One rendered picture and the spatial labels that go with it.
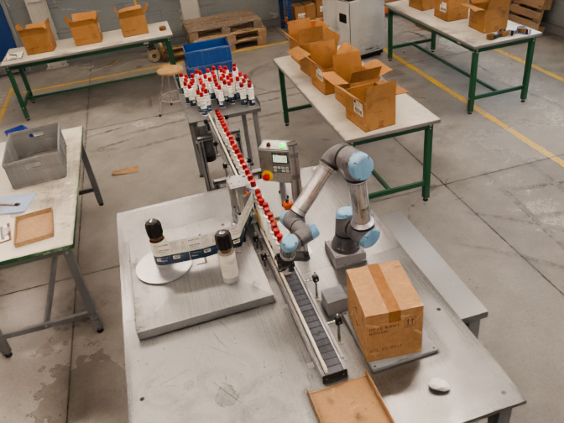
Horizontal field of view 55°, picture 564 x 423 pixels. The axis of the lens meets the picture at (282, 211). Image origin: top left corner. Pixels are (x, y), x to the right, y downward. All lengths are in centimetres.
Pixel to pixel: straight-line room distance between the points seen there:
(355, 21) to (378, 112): 383
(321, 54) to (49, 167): 261
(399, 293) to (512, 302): 178
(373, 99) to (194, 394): 264
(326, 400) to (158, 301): 100
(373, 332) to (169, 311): 101
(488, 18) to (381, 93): 253
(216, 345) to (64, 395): 149
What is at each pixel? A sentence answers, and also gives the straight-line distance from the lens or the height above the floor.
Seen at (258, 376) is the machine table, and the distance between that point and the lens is 241.
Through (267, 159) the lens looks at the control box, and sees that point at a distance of 268.
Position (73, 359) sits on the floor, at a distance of 401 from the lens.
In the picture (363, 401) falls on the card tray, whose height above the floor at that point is 83.
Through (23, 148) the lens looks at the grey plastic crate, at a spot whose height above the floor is 87.
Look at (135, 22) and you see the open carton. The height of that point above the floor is 95.
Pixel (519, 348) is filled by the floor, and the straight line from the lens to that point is 370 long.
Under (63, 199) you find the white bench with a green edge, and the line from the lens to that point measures 411.
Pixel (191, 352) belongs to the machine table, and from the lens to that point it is 258.
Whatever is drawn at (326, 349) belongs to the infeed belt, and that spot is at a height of 88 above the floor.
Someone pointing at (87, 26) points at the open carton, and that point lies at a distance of 793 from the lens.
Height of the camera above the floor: 268
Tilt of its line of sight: 34 degrees down
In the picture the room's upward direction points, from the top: 7 degrees counter-clockwise
